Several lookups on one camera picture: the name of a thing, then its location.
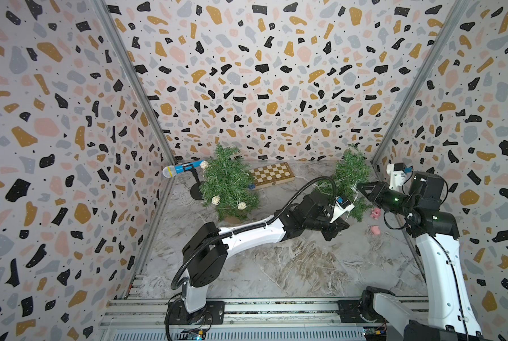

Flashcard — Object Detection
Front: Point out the silver star string light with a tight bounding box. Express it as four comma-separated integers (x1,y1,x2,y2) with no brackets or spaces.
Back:
321,146,370,214

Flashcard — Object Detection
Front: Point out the green christmas tree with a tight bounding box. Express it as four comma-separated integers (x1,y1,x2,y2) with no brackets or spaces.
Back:
317,144,374,223
199,142,261,223

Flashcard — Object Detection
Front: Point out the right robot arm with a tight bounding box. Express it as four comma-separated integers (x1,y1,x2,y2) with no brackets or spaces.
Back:
356,172,484,340

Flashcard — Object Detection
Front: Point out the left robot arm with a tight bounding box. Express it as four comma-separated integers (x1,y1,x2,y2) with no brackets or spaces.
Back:
171,191,354,316

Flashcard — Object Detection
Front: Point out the pink pig toy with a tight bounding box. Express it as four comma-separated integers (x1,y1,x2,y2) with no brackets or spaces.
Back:
370,207,382,220

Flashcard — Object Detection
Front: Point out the pink toy lower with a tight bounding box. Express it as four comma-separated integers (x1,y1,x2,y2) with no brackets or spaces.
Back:
370,225,381,235

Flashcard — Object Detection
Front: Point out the wooden chessboard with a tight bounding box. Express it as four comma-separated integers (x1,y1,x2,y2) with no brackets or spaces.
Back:
248,162,295,190

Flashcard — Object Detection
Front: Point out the blue toy microphone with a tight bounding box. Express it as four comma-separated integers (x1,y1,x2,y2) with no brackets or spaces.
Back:
162,160,207,178

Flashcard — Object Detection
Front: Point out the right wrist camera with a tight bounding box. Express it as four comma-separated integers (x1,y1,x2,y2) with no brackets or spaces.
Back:
386,163,413,190

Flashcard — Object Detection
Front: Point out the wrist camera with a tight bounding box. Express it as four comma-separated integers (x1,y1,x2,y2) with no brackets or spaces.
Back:
330,196,355,223
386,163,413,190

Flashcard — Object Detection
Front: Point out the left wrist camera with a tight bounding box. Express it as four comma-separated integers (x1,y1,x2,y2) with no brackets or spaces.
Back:
330,196,355,223

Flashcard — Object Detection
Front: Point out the left black corrugated cable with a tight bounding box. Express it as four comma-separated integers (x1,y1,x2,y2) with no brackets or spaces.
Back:
163,175,339,341

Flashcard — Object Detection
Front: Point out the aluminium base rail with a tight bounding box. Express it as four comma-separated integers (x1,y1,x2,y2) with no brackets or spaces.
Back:
95,296,464,341

